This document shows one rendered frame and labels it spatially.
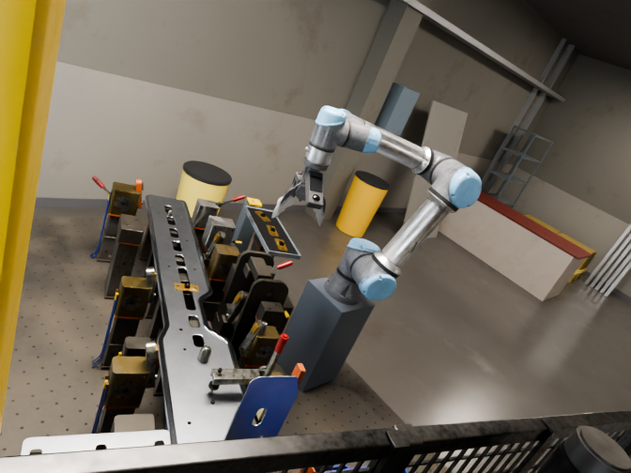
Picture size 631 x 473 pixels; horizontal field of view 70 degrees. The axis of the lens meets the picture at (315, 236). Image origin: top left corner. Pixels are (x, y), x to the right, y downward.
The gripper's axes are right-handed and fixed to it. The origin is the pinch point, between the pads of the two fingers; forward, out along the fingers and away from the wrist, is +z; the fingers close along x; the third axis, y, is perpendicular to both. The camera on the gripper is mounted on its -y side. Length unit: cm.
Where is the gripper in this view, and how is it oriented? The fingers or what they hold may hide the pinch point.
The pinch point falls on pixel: (296, 224)
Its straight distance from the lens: 136.3
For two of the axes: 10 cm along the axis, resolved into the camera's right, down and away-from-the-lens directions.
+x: -9.3, -2.0, -3.1
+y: -1.8, -4.9, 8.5
